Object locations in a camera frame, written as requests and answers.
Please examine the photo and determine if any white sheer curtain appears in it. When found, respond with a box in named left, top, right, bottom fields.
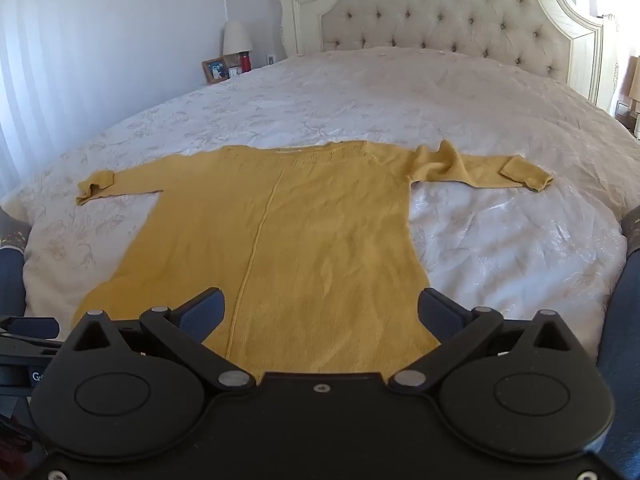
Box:
left=0, top=0, right=116, bottom=201

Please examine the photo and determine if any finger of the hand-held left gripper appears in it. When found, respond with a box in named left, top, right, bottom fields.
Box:
left=0, top=316, right=61, bottom=339

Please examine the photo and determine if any white patterned bed cover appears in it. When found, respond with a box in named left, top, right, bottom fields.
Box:
left=0, top=46, right=640, bottom=376

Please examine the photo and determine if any white shade table lamp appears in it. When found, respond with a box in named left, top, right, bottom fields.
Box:
left=222, top=21, right=253, bottom=68

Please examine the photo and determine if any cream tufted headboard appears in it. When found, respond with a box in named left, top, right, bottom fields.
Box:
left=277, top=0, right=621, bottom=111

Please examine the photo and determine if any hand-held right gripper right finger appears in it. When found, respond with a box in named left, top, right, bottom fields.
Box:
left=387, top=287, right=583, bottom=393

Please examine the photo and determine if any beige shade table lamp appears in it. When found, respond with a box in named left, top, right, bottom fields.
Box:
left=620, top=55, right=640, bottom=116

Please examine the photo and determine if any blue cloth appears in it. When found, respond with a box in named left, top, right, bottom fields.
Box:
left=0, top=207, right=28, bottom=316

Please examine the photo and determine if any yellow knit sweater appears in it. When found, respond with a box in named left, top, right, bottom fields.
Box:
left=75, top=140, right=556, bottom=376

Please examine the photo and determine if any wooden photo frame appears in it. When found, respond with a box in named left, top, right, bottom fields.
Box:
left=201, top=56, right=230, bottom=84

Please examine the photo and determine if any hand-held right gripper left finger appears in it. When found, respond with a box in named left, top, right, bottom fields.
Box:
left=64, top=287, right=257, bottom=392

